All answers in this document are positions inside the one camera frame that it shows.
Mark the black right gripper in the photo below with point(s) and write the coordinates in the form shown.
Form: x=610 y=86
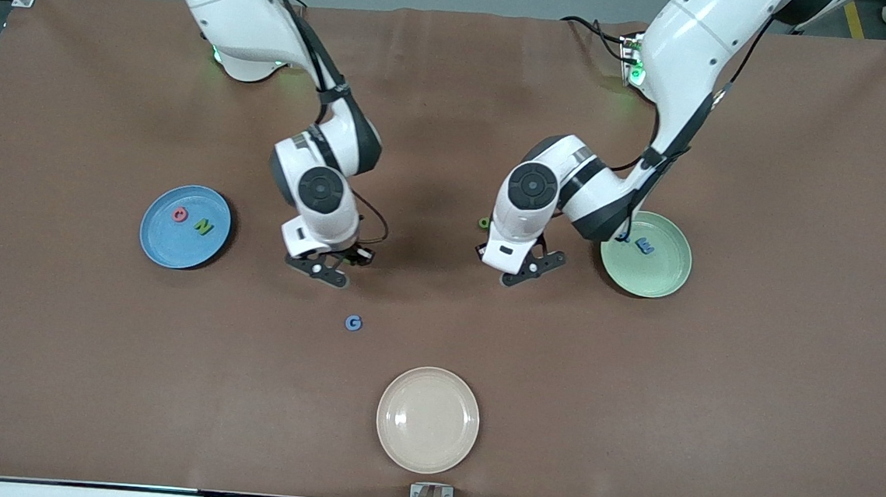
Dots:
x=346 y=253

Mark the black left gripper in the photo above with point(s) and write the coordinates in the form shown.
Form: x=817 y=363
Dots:
x=539 y=240

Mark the blue foam letter G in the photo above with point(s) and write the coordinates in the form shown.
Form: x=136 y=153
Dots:
x=353 y=322

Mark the blue foam letter m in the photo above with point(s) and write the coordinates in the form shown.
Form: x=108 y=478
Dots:
x=645 y=246

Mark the green foam letter N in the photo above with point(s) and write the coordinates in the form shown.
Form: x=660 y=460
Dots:
x=203 y=228

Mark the red foam letter Q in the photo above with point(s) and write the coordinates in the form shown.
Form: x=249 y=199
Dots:
x=179 y=215

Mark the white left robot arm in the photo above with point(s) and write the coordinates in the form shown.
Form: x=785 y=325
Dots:
x=690 y=55

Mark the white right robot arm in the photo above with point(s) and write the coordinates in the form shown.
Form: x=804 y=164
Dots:
x=234 y=8

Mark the green plate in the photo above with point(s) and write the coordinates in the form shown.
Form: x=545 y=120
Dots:
x=652 y=275

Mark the beige plate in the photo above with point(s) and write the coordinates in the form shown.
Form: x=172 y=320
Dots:
x=427 y=419

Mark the blue plate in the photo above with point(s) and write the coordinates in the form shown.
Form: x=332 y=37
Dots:
x=170 y=249

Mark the grey mounting bracket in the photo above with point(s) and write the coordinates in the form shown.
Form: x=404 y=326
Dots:
x=414 y=490

